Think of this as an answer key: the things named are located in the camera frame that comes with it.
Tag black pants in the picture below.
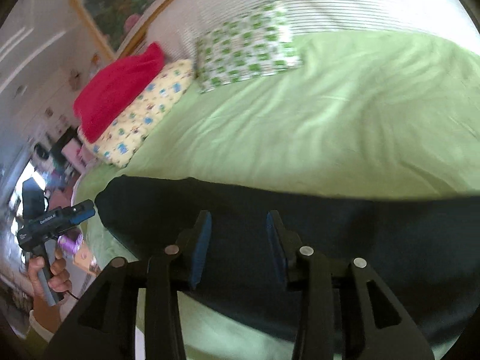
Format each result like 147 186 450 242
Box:
95 176 479 344

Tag left forearm green sleeve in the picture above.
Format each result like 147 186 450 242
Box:
22 295 63 350

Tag left hand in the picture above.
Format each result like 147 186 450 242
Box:
28 248 72 309

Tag yellow patterned pillow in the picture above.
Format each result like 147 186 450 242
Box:
78 59 194 167

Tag red pillow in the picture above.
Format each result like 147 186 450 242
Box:
73 42 164 143

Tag green bed sheet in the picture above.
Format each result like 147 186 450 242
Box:
70 29 480 360

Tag green white patterned pillow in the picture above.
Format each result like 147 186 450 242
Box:
196 0 302 93

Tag striped white mattress cover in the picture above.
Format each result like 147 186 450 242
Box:
146 0 479 59

